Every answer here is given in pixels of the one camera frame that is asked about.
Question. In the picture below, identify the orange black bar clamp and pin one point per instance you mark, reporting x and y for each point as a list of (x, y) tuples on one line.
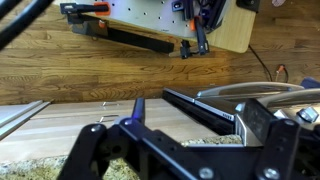
[(98, 8)]

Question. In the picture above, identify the stainless steel gas stove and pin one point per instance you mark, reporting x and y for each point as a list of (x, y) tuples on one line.
[(216, 106)]

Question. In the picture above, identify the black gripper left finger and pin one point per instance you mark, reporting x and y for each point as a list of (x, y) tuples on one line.
[(139, 110)]

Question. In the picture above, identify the perforated grey robot cart top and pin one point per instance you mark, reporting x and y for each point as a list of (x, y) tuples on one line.
[(157, 16)]

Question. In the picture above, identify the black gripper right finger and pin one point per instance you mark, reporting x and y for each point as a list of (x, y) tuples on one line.
[(257, 118)]

